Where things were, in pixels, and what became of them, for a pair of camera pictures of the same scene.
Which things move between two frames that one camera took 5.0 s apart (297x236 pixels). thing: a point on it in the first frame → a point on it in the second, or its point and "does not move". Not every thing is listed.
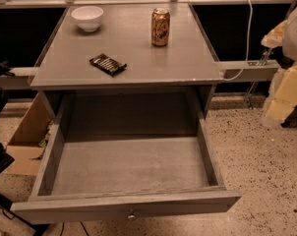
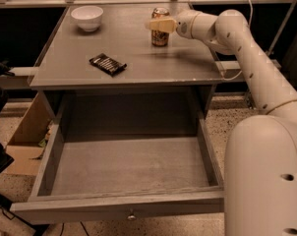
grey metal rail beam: (229, 72) does not move
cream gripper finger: (287, 91) → (183, 25)
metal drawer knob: (132, 217) does not move
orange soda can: (160, 27) does not move
